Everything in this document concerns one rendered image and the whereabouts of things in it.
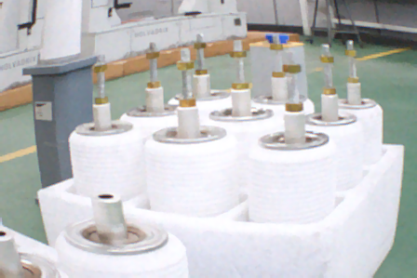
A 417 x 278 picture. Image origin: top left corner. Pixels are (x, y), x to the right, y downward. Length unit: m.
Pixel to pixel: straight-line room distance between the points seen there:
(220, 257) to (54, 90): 0.68
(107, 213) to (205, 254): 0.29
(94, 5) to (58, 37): 2.32
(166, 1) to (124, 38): 3.60
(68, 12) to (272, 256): 0.78
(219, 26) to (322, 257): 3.90
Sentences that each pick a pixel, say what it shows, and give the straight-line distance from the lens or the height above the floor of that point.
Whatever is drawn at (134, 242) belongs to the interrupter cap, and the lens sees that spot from 0.44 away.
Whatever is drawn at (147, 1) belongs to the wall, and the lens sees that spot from 7.49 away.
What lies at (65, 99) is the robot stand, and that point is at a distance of 1.30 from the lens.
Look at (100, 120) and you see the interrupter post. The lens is 0.82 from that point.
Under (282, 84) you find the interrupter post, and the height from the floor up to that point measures 0.27.
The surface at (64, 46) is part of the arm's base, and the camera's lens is 1.32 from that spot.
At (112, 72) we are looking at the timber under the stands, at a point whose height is 0.03.
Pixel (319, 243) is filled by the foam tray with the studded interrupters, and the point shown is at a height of 0.17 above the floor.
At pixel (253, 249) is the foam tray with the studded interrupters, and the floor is 0.16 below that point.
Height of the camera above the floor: 0.40
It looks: 10 degrees down
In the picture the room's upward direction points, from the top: 3 degrees counter-clockwise
